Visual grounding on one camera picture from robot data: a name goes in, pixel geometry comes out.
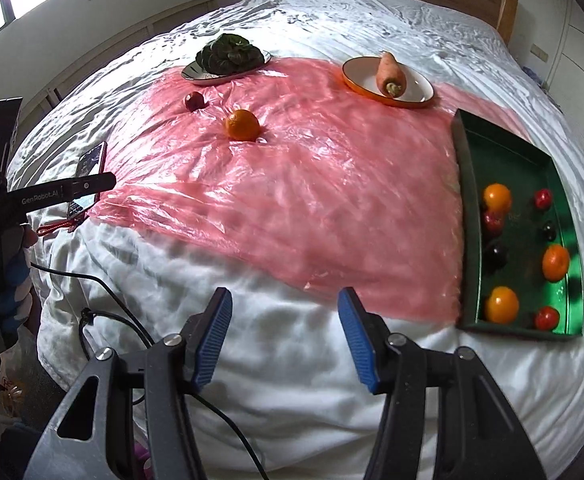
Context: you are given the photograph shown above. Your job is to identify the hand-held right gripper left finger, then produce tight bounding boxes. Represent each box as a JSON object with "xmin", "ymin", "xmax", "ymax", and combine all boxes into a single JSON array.
[{"xmin": 24, "ymin": 287, "xmax": 233, "ymax": 480}]

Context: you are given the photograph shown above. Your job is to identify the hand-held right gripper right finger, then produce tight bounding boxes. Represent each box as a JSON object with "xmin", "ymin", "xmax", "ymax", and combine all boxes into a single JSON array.
[{"xmin": 338, "ymin": 287, "xmax": 548, "ymax": 480}]

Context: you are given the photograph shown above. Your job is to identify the small smooth orange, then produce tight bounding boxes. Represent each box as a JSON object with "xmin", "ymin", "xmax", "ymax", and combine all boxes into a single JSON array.
[
  {"xmin": 485, "ymin": 286, "xmax": 520, "ymax": 324},
  {"xmin": 483, "ymin": 183, "xmax": 513, "ymax": 212}
]

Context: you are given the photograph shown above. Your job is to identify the large bumpy mandarin orange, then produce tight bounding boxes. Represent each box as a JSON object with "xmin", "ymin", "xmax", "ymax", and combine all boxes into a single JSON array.
[
  {"xmin": 225, "ymin": 109, "xmax": 261, "ymax": 141},
  {"xmin": 542, "ymin": 244, "xmax": 571, "ymax": 282}
]

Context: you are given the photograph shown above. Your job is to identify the green tray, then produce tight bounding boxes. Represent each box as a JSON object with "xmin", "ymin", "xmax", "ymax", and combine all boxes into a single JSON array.
[{"xmin": 451, "ymin": 108, "xmax": 584, "ymax": 342}]

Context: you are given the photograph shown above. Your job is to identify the person's left forearm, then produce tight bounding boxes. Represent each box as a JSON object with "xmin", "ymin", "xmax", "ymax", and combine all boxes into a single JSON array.
[{"xmin": 0, "ymin": 252, "xmax": 35, "ymax": 356}]

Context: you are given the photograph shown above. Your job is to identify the person's left hand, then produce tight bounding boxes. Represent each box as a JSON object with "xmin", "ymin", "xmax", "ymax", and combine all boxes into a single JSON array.
[{"xmin": 2, "ymin": 224, "xmax": 38, "ymax": 261}]

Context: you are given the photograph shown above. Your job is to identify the smartphone in red case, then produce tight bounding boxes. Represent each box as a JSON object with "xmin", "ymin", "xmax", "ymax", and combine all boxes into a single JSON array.
[{"xmin": 66, "ymin": 141, "xmax": 108, "ymax": 221}]

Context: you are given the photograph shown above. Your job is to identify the pink plastic sheet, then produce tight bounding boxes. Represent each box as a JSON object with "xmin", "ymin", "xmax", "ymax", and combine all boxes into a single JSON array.
[{"xmin": 84, "ymin": 57, "xmax": 533, "ymax": 323}]

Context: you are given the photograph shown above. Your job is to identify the silver plate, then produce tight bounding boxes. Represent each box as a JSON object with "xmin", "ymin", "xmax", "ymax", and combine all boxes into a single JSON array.
[{"xmin": 181, "ymin": 50, "xmax": 273, "ymax": 86}]

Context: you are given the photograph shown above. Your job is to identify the dark leafy green vegetable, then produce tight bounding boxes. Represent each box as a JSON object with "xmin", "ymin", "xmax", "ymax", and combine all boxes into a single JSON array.
[{"xmin": 195, "ymin": 33, "xmax": 265, "ymax": 75}]

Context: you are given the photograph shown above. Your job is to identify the white plate with orange rim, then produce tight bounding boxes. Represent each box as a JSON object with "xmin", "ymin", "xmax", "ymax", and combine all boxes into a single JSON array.
[{"xmin": 342, "ymin": 56, "xmax": 435, "ymax": 108}]

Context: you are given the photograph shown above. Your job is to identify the carrot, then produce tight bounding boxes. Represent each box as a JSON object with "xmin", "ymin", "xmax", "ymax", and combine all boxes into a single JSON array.
[{"xmin": 376, "ymin": 51, "xmax": 407, "ymax": 98}]

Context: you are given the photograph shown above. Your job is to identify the red braided wrist strap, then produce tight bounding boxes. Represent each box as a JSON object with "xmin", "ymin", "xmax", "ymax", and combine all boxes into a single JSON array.
[{"xmin": 36, "ymin": 217, "xmax": 85, "ymax": 237}]

